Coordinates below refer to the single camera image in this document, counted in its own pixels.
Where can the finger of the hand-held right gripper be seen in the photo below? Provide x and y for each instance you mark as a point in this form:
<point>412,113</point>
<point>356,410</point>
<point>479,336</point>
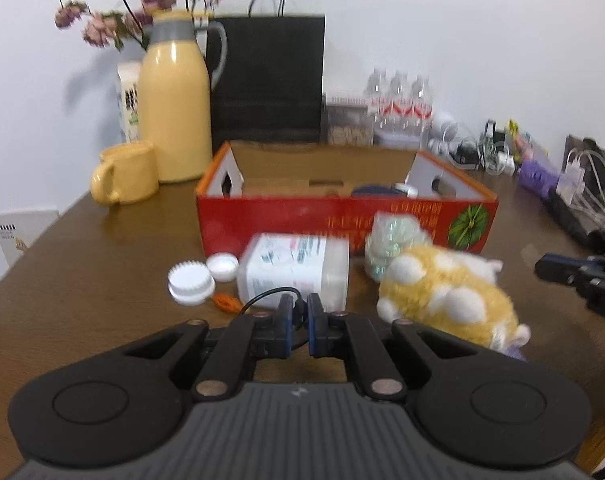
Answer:
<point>602,269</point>
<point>557,266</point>

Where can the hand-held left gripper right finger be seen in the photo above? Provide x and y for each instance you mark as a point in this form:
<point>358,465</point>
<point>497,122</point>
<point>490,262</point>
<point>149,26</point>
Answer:
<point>315,330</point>

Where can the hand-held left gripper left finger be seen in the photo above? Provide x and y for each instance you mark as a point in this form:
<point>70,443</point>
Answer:
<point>285,330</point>

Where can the white round lid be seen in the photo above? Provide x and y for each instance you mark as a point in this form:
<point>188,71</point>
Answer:
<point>222,266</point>

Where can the purple linen pouch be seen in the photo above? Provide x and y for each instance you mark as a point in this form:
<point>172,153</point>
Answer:
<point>516,352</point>

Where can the red cardboard box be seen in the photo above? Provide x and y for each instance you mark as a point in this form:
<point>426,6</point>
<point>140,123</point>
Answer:
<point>282,225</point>

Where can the yellow white plush toy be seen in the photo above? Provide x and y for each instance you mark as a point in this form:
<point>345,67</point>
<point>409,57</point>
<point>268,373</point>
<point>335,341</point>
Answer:
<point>432,290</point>

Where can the navy zip case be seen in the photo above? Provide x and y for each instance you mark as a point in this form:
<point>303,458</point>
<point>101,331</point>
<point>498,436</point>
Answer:
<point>375,191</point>

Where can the small orange tag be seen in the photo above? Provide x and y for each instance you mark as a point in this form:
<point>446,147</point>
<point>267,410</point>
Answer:
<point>226,302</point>

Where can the white plastic bottle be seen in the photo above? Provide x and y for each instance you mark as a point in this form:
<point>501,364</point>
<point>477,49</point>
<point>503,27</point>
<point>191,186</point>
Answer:
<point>292,265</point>

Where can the purple packet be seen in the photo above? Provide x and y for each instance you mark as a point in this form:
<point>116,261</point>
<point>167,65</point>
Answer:
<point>537,175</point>

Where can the white ribbed bottle cap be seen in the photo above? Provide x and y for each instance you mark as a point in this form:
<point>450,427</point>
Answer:
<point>190,282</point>

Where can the dark upright board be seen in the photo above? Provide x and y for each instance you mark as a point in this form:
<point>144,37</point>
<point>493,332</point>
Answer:
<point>597,152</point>

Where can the colourful snack bag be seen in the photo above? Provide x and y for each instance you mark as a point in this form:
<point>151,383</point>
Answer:
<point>524,142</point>

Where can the black power adapter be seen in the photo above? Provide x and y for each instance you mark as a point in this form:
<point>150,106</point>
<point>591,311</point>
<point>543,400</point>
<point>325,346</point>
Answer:
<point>465,152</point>

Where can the white round device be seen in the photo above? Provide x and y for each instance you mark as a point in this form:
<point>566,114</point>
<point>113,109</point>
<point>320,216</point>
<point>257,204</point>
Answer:
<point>441,122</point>

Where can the clear container of seeds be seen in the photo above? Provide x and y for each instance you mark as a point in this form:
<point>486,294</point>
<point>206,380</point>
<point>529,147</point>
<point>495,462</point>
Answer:
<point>350,132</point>

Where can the white rectangular tin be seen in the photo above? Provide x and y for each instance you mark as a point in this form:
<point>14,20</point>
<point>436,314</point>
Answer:
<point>395,139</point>

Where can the clear water bottle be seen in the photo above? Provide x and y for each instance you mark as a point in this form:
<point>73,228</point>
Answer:
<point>422,107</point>
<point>400,102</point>
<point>377,100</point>

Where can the yellow mug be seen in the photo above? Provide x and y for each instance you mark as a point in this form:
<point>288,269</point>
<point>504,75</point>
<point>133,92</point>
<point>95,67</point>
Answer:
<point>130,172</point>

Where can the yellow thermos jug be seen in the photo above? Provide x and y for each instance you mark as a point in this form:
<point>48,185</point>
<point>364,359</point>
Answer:
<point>175,110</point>

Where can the black paper bag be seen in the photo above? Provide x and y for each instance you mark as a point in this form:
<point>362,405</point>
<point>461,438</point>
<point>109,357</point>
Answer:
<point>267,75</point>

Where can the white printed carton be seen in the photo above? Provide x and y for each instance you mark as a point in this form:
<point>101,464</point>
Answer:
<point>130,105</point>

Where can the white printed box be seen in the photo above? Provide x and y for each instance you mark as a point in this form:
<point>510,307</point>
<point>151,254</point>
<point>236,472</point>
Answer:
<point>27,230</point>

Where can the dried pink flowers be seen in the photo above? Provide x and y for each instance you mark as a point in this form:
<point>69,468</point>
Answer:
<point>102,27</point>

